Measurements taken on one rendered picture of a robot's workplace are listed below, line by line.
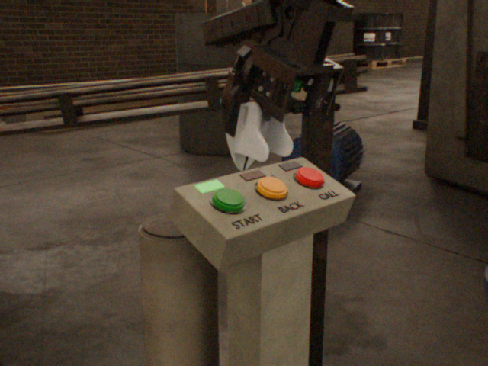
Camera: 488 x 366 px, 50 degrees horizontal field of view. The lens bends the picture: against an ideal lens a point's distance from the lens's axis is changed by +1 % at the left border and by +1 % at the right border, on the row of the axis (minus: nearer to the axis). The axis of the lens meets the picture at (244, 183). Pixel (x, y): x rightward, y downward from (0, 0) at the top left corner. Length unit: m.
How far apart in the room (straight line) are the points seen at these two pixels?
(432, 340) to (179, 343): 0.88
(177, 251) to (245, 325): 0.14
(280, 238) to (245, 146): 0.15
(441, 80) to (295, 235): 2.26
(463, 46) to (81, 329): 2.09
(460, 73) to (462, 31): 0.19
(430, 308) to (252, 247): 1.13
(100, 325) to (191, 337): 0.77
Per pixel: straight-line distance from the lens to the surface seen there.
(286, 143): 0.57
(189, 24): 3.37
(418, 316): 1.65
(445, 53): 2.87
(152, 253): 0.78
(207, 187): 0.66
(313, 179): 0.72
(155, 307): 0.82
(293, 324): 0.76
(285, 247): 0.69
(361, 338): 1.51
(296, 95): 0.52
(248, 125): 0.56
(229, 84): 0.54
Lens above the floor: 0.81
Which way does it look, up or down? 17 degrees down
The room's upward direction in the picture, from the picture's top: straight up
